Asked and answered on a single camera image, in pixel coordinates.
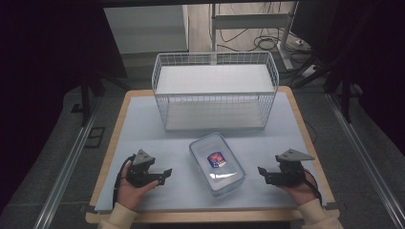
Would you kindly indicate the person's left hand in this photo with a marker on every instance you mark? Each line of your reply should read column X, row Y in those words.
column 130, row 194

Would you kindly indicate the black metal stand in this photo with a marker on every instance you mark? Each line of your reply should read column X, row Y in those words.
column 85, row 95
column 345, row 95

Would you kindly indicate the white cabinet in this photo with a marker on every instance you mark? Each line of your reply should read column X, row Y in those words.
column 146, row 28

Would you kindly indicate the aluminium floor rail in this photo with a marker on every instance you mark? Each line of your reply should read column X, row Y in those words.
column 63, row 171
column 366, row 159

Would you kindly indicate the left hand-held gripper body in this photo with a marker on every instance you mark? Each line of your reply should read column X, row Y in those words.
column 140, row 173

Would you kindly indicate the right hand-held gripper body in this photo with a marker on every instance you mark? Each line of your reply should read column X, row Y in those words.
column 288, row 171

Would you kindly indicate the clear plastic lidded food container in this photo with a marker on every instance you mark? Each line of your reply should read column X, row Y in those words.
column 218, row 163

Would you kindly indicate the person's right hand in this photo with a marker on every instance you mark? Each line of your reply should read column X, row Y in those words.
column 301, row 192

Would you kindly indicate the white table mat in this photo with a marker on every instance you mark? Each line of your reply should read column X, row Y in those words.
column 159, row 140

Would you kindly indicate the white metal desk frame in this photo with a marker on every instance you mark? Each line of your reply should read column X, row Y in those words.
column 251, row 20

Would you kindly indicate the white power strip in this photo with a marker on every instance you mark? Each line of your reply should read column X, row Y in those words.
column 299, row 42

